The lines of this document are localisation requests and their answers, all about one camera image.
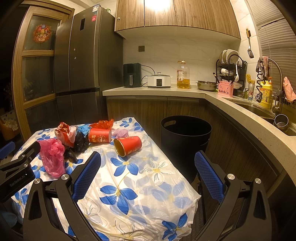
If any stainless steel bowl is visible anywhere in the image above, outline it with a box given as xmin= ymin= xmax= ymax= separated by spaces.
xmin=196 ymin=80 xmax=217 ymax=91

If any chrome kitchen faucet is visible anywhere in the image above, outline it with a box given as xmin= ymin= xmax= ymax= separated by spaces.
xmin=256 ymin=56 xmax=283 ymax=115

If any dark grey refrigerator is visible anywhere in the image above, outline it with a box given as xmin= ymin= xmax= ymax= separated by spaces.
xmin=54 ymin=4 xmax=123 ymax=125

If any hanging slotted spatula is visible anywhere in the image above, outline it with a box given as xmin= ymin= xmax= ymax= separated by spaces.
xmin=246 ymin=28 xmax=254 ymax=59

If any steel cup in sink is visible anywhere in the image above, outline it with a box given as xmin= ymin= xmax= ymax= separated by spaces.
xmin=273 ymin=114 xmax=289 ymax=132

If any red patterned paper cup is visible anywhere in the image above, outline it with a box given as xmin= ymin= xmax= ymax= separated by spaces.
xmin=88 ymin=128 xmax=111 ymax=143

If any red paper cup gold inside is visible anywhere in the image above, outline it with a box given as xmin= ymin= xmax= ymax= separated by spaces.
xmin=114 ymin=136 xmax=142 ymax=157

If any pink cloth on rack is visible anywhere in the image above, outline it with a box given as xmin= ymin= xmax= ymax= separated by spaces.
xmin=283 ymin=76 xmax=296 ymax=102

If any wooden glass door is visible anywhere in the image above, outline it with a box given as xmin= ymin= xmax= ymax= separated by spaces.
xmin=11 ymin=1 xmax=75 ymax=141

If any red white snack wrapper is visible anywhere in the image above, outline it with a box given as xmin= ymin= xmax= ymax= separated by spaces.
xmin=55 ymin=122 xmax=78 ymax=148

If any cooking oil bottle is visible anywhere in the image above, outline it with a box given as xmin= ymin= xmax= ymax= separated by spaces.
xmin=177 ymin=60 xmax=190 ymax=89

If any black round trash bin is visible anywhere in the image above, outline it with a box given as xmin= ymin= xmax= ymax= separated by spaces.
xmin=161 ymin=115 xmax=212 ymax=183

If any pink utensil basket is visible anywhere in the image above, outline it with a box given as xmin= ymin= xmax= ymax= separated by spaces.
xmin=218 ymin=80 xmax=234 ymax=97

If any red plastic bag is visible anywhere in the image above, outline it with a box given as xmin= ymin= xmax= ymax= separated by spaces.
xmin=89 ymin=119 xmax=114 ymax=130

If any black dish rack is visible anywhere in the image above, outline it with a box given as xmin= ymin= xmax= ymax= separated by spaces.
xmin=216 ymin=49 xmax=247 ymax=97

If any purple disposable glove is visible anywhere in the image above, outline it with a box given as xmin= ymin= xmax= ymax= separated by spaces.
xmin=111 ymin=128 xmax=128 ymax=138

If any white rice cooker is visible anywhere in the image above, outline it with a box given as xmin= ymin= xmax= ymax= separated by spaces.
xmin=147 ymin=72 xmax=171 ymax=88

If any pink plastic bag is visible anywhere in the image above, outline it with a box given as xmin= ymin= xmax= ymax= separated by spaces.
xmin=38 ymin=138 xmax=66 ymax=178

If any white spray bottle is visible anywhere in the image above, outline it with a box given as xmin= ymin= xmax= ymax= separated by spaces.
xmin=253 ymin=73 xmax=262 ymax=103

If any black air fryer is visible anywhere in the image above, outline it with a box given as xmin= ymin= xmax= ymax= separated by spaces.
xmin=123 ymin=63 xmax=142 ymax=88

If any wooden upper cabinet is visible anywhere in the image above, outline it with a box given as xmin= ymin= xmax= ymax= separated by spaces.
xmin=114 ymin=1 xmax=241 ymax=39

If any yellow detergent bottle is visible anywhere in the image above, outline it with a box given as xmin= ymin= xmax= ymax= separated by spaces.
xmin=259 ymin=77 xmax=273 ymax=109

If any black plastic bag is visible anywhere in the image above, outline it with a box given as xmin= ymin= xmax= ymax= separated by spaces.
xmin=64 ymin=132 xmax=90 ymax=164

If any floral blue white tablecloth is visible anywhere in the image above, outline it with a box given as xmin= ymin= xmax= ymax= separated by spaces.
xmin=10 ymin=116 xmax=201 ymax=241

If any beer can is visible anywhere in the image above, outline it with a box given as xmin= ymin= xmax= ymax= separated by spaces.
xmin=248 ymin=83 xmax=255 ymax=101

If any blue disposable glove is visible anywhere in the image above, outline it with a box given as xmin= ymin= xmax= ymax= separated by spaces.
xmin=77 ymin=124 xmax=91 ymax=136

